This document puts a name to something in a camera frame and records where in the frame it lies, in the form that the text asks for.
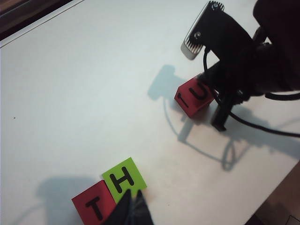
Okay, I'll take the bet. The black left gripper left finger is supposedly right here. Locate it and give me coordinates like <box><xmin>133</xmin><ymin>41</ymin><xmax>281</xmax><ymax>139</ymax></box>
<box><xmin>102</xmin><ymin>188</ymin><xmax>133</xmax><ymax>225</ymax></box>

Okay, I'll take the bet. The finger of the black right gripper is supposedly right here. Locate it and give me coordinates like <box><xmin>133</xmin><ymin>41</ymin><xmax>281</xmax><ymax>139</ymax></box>
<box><xmin>198</xmin><ymin>62</ymin><xmax>223</xmax><ymax>88</ymax></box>
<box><xmin>211</xmin><ymin>92</ymin><xmax>235</xmax><ymax>131</ymax></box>

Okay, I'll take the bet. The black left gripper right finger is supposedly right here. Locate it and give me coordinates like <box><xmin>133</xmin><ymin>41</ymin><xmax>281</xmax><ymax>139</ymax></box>
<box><xmin>131</xmin><ymin>188</ymin><xmax>155</xmax><ymax>225</ymax></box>

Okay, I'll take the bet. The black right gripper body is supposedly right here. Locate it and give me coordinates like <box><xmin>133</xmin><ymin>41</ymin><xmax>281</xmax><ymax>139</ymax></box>
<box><xmin>199</xmin><ymin>11</ymin><xmax>263</xmax><ymax>101</ymax></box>

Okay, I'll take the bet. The red foam block letter U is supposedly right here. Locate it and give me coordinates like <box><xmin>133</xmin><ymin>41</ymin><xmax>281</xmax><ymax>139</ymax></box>
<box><xmin>174</xmin><ymin>74</ymin><xmax>219</xmax><ymax>118</ymax></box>

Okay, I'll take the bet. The red foam block letter T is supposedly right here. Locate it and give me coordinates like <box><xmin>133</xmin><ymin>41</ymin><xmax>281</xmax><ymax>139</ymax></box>
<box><xmin>71</xmin><ymin>180</ymin><xmax>118</xmax><ymax>225</ymax></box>

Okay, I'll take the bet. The green foam block letter H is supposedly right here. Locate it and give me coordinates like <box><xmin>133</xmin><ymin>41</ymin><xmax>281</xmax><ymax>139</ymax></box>
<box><xmin>102</xmin><ymin>157</ymin><xmax>148</xmax><ymax>203</ymax></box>

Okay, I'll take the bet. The brown desk divider panel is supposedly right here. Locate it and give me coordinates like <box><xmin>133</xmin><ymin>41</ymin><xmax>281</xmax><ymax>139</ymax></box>
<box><xmin>0</xmin><ymin>0</ymin><xmax>79</xmax><ymax>42</ymax></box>

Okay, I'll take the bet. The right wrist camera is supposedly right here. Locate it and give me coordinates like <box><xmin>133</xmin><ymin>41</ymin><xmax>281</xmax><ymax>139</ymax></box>
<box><xmin>180</xmin><ymin>0</ymin><xmax>225</xmax><ymax>61</ymax></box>

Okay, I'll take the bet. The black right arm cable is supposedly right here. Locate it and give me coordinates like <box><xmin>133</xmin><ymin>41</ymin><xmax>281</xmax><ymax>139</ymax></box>
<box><xmin>202</xmin><ymin>46</ymin><xmax>300</xmax><ymax>138</ymax></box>
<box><xmin>264</xmin><ymin>90</ymin><xmax>300</xmax><ymax>101</ymax></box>

